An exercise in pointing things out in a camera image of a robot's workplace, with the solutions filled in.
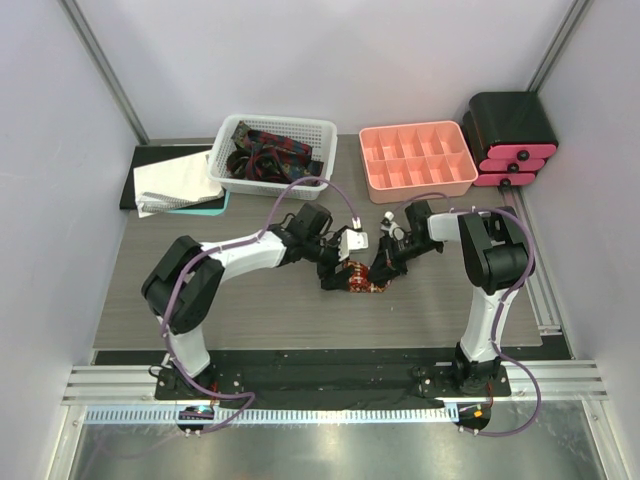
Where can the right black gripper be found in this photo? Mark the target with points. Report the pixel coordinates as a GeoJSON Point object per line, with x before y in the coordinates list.
{"type": "Point", "coordinates": [387, 265]}

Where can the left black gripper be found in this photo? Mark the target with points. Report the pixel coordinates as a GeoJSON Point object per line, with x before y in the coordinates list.
{"type": "Point", "coordinates": [337, 280]}

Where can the multicoloured patterned tie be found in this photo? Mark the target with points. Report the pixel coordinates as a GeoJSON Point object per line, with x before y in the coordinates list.
{"type": "Point", "coordinates": [358, 280]}

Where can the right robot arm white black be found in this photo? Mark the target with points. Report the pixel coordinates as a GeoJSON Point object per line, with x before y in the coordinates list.
{"type": "Point", "coordinates": [498, 257]}

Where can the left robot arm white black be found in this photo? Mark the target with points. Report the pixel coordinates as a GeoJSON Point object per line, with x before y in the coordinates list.
{"type": "Point", "coordinates": [182, 287]}

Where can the dark red blue ties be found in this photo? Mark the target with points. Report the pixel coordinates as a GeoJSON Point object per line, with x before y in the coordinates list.
{"type": "Point", "coordinates": [266, 157]}

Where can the pink compartment organizer tray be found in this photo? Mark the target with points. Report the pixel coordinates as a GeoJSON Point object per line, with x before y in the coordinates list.
{"type": "Point", "coordinates": [401, 161]}

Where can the white plastic mesh basket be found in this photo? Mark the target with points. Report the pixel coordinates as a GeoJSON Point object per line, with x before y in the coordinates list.
{"type": "Point", "coordinates": [321, 135]}

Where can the teal tray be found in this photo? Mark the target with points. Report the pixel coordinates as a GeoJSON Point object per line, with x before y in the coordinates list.
{"type": "Point", "coordinates": [210, 208]}

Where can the black pink drawer unit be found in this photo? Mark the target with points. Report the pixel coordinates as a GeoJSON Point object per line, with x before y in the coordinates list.
{"type": "Point", "coordinates": [510, 137]}

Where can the white folded cloth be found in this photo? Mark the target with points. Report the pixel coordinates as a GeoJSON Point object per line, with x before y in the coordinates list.
{"type": "Point", "coordinates": [174, 184]}

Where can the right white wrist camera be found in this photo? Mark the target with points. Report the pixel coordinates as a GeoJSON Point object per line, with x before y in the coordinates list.
{"type": "Point", "coordinates": [391, 228]}

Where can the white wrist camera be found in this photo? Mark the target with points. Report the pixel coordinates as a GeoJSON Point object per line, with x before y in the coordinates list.
{"type": "Point", "coordinates": [350, 240]}
{"type": "Point", "coordinates": [391, 228]}

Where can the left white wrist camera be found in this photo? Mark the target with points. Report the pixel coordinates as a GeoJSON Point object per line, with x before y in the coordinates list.
{"type": "Point", "coordinates": [350, 240]}

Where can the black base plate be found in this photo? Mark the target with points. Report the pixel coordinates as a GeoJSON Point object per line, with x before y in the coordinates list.
{"type": "Point", "coordinates": [342, 378]}

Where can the aluminium rail frame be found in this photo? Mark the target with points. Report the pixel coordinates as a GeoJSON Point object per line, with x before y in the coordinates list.
{"type": "Point", "coordinates": [130, 394]}

